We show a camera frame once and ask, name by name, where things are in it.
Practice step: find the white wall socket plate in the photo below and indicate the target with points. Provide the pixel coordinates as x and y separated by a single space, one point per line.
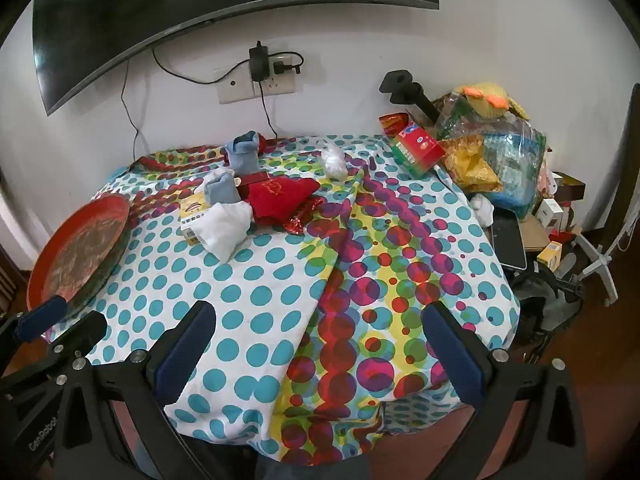
235 87

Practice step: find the round red tray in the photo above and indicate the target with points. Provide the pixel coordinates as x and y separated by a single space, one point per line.
75 255

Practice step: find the yellow medicine box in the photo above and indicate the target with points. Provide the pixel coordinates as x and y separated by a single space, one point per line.
192 210

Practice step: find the red green medicine box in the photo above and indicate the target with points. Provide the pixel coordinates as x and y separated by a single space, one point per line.
417 152

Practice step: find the yellow plush toy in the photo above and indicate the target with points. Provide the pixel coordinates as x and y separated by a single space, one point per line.
487 102

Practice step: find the white box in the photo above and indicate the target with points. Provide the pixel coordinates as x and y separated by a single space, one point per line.
550 214

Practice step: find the black power adapter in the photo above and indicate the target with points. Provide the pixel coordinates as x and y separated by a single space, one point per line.
259 62

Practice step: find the white metal stand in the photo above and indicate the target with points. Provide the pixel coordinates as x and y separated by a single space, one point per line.
607 260

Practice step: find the brown box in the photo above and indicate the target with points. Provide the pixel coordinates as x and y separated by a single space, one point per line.
567 187

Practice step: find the black plug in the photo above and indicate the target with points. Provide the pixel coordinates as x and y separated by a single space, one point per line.
287 66

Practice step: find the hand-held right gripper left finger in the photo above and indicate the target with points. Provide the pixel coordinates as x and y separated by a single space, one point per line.
186 350

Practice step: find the grey blue sock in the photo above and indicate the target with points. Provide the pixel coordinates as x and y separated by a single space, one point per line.
223 190

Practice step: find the crumpled white plastic bag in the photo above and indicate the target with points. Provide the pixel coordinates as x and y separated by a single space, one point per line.
334 162

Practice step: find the grey black backpack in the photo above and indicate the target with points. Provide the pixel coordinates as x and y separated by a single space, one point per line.
555 310

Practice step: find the grey tablet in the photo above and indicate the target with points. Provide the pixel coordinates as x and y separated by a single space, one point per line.
507 240

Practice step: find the small red cloth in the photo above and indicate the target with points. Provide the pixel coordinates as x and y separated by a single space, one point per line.
267 142

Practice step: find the white sock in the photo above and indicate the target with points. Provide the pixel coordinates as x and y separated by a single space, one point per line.
222 227
484 210

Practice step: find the polka dot tablecloth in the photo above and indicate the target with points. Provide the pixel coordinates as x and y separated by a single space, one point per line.
250 285

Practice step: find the dark wooden door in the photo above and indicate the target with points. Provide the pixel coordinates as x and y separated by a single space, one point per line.
622 160

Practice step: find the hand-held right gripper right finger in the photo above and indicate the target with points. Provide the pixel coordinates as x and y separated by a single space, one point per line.
457 360

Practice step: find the red foil wrapper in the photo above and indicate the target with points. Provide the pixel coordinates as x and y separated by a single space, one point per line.
299 220

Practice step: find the black phone stand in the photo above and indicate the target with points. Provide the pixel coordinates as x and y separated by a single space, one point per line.
397 85

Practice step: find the dark red box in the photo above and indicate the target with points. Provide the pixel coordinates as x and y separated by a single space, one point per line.
252 178

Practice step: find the red embroidered sock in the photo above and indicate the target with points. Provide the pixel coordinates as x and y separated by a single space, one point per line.
272 197

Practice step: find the black curved television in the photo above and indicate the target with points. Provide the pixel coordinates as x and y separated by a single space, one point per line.
200 0

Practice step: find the clear plastic bag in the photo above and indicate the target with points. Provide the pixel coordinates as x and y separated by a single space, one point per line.
515 170

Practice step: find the red snack packet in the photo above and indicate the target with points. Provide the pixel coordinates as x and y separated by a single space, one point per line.
392 122

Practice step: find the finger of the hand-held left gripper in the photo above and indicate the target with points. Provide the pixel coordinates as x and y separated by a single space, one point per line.
40 316
82 335

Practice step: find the yellow snack bag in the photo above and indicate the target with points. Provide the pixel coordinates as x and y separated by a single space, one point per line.
470 165

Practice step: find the small yellow box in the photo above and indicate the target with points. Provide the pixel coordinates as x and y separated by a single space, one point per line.
550 253

